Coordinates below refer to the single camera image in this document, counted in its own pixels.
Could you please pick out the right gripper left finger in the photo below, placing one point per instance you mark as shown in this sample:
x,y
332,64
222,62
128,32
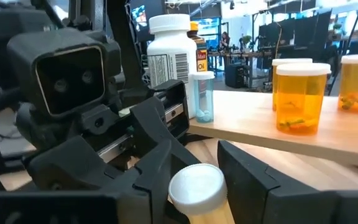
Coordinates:
x,y
148,193

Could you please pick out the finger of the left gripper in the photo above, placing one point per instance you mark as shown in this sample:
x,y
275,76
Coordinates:
x,y
151,124
73,165

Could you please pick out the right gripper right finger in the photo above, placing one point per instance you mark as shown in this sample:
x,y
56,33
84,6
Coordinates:
x,y
247,186

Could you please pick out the teal transparent vial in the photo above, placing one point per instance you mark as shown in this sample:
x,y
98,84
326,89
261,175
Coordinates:
x,y
204,99

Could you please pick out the yellow vial white cap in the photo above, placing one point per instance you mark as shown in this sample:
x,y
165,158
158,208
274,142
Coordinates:
x,y
197,186

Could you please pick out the brown bottle yellow cap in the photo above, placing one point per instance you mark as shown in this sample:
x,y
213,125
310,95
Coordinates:
x,y
201,59

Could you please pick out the large white labelled bottle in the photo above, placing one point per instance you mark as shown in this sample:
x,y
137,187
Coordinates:
x,y
169,46

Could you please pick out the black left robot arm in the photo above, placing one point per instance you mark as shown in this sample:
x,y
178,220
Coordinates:
x,y
117,31

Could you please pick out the black cabinet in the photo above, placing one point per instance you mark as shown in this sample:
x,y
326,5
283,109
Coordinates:
x,y
236,74

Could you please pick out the person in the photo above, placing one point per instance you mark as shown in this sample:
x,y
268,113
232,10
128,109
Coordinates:
x,y
225,40

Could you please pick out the long background desk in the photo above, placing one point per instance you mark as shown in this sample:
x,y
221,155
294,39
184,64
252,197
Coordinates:
x,y
241,54

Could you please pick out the blue lit display screen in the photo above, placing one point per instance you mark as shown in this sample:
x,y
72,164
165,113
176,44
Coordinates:
x,y
210,28

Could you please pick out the green potted plant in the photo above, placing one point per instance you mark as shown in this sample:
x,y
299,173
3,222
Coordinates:
x,y
246,40

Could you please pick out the wooden shelf black frame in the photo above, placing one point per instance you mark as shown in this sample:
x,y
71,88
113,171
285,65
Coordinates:
x,y
259,124

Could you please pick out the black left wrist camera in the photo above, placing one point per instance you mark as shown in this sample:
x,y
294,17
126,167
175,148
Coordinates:
x,y
67,77

